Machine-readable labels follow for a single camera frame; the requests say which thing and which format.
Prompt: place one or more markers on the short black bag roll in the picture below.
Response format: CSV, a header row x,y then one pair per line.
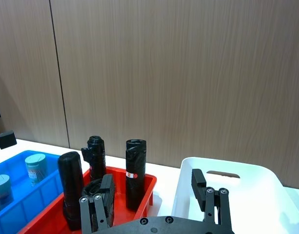
x,y
92,187

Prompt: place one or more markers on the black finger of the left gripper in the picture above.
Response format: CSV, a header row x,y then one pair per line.
x,y
6,140

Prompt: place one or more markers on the black bag roll loose flap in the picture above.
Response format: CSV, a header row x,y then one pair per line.
x,y
96,158

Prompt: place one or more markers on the teal bag roll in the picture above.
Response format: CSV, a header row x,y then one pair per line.
x,y
1,195
36,169

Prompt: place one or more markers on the red plastic bin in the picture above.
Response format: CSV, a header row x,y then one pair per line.
x,y
125,219

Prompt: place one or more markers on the blue plastic bin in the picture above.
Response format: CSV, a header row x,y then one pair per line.
x,y
29,197

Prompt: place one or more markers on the white plastic basket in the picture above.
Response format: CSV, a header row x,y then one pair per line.
x,y
256,195

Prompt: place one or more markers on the smooth black bag roll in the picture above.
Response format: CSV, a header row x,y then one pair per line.
x,y
71,185

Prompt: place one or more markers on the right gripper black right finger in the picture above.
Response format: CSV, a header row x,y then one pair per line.
x,y
199,187

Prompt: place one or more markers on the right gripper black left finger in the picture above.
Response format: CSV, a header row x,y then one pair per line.
x,y
107,200

